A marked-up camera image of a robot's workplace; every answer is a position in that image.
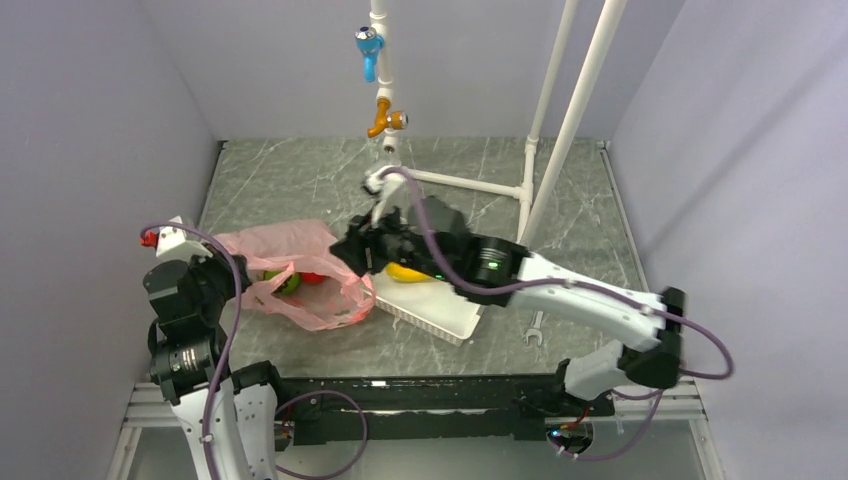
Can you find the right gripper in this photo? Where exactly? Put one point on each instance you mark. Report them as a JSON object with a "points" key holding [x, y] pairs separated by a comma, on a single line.
{"points": [[360, 251]]}

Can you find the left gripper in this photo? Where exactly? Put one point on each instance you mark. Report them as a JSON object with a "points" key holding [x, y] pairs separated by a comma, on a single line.
{"points": [[221, 263]]}

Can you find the yellow fake bananas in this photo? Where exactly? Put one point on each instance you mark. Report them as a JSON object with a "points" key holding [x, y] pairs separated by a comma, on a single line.
{"points": [[402, 274]]}

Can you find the red fake tomato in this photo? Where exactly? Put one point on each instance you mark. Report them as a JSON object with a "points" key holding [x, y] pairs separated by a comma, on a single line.
{"points": [[312, 278]]}

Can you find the pink plastic bag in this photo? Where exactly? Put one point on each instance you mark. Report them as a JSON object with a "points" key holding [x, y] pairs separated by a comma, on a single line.
{"points": [[300, 246]]}

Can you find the green fake watermelon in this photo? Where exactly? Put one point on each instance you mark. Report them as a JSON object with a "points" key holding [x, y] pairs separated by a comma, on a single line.
{"points": [[288, 286]]}

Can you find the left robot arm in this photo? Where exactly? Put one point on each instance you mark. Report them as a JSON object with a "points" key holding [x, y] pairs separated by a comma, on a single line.
{"points": [[186, 342]]}

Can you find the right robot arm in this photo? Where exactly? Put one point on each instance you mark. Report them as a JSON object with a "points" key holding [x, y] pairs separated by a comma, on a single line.
{"points": [[646, 346]]}

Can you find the white plastic basket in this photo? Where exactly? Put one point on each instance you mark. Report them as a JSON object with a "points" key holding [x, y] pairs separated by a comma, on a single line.
{"points": [[431, 306]]}

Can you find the orange faucet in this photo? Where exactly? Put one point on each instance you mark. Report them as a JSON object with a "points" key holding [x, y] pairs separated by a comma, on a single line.
{"points": [[386, 119]]}

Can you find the silver wrench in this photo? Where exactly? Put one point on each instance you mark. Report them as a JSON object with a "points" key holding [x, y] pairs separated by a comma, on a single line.
{"points": [[533, 333]]}

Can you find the blue faucet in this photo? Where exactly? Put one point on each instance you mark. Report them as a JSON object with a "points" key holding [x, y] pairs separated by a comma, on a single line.
{"points": [[370, 43]]}

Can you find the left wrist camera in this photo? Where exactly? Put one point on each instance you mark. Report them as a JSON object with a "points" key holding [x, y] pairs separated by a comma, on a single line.
{"points": [[171, 243]]}

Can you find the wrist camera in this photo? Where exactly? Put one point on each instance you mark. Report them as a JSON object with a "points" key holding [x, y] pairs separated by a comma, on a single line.
{"points": [[387, 185], [171, 243]]}

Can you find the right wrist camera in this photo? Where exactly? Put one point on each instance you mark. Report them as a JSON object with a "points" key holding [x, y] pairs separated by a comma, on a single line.
{"points": [[387, 185]]}

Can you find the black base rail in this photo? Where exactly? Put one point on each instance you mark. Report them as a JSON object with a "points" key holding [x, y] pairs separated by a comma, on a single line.
{"points": [[520, 406]]}

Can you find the white pipe frame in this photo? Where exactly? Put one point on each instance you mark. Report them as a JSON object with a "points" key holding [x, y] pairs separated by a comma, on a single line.
{"points": [[532, 200]]}

